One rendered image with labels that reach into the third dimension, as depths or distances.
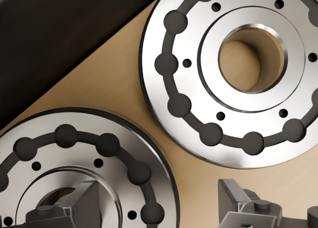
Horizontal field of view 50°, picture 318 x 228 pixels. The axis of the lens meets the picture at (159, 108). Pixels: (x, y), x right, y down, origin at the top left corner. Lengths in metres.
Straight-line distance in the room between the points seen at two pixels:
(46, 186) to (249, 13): 0.12
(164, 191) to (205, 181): 0.04
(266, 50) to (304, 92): 0.03
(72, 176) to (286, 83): 0.10
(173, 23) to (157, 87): 0.03
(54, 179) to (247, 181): 0.10
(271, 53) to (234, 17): 0.03
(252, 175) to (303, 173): 0.03
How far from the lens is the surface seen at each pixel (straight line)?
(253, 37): 0.18
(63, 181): 0.16
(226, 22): 0.16
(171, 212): 0.17
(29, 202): 0.17
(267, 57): 0.19
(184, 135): 0.16
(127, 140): 0.16
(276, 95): 0.16
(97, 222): 0.16
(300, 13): 0.18
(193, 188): 0.20
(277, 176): 0.21
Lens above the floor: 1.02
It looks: 89 degrees down
